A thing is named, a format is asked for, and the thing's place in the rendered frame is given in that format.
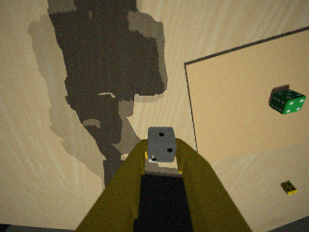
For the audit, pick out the green die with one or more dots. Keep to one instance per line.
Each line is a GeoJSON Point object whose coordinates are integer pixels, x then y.
{"type": "Point", "coordinates": [287, 101]}

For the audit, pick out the tan flat mat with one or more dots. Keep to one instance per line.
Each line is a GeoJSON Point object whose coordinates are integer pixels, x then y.
{"type": "Point", "coordinates": [230, 95]}

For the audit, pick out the grey die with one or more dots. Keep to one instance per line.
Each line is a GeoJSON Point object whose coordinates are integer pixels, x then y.
{"type": "Point", "coordinates": [161, 144]}

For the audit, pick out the olive yellow die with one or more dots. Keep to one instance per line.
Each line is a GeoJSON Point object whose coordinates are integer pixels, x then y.
{"type": "Point", "coordinates": [289, 188]}

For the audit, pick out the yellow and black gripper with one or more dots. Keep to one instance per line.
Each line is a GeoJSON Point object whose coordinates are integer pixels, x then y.
{"type": "Point", "coordinates": [210, 205]}

